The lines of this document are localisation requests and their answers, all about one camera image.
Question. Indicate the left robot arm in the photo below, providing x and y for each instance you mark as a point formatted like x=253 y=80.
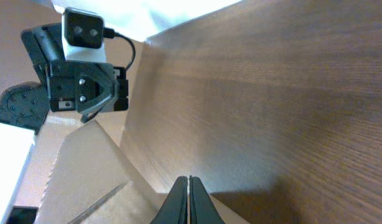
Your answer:
x=27 y=105

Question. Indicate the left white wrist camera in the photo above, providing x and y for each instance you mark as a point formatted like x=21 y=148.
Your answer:
x=82 y=36

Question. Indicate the brown cardboard box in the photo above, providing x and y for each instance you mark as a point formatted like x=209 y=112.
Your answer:
x=116 y=169

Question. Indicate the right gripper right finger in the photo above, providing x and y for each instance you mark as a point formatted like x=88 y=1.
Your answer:
x=202 y=209

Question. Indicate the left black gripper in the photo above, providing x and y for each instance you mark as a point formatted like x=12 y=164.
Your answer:
x=86 y=87

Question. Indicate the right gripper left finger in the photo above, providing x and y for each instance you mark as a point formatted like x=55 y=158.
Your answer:
x=174 y=208

